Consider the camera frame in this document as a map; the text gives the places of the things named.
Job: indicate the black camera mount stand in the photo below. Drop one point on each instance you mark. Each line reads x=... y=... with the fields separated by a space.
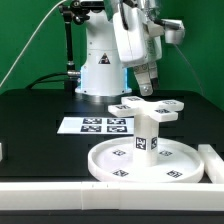
x=70 y=43

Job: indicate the white front fence rail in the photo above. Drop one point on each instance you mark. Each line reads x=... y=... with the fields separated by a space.
x=118 y=196

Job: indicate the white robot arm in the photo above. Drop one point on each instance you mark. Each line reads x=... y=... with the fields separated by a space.
x=116 y=83

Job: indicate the white cross-shaped table base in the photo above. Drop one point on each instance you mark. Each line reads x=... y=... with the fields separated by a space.
x=160 y=111

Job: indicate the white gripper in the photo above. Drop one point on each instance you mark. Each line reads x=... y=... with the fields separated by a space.
x=138 y=42

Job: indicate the white right fence rail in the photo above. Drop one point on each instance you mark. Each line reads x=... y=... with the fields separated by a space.
x=213 y=163

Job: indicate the white marker tag sheet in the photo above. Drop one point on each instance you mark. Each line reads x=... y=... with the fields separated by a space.
x=96 y=125

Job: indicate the white round table top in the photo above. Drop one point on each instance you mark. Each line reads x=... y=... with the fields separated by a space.
x=117 y=160

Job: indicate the white fence rail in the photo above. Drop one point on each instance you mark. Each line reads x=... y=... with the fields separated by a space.
x=213 y=163
x=118 y=196

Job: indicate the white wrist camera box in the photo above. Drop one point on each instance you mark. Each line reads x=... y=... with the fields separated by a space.
x=174 y=30

